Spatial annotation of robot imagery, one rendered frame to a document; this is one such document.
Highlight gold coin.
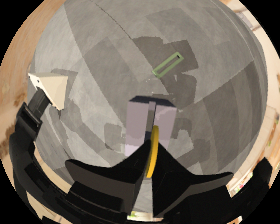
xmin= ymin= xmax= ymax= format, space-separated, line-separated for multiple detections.
xmin=145 ymin=125 xmax=159 ymax=177

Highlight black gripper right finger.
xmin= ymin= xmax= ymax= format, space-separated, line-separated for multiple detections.
xmin=152 ymin=143 xmax=234 ymax=218

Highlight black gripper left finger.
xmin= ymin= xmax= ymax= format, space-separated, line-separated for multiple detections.
xmin=64 ymin=139 xmax=151 ymax=216

